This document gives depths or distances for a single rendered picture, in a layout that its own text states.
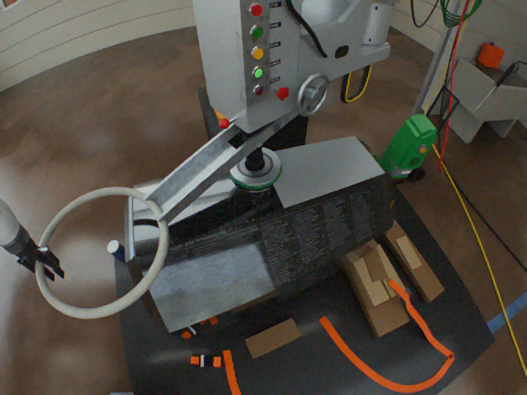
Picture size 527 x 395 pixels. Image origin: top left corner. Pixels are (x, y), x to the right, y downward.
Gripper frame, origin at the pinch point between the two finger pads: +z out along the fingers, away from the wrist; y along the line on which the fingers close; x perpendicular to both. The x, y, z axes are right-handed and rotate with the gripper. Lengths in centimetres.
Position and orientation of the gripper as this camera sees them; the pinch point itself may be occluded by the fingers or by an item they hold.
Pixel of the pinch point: (53, 273)
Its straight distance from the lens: 105.2
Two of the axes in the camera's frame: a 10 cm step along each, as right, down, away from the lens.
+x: -4.3, -7.1, 5.6
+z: -0.8, 6.5, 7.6
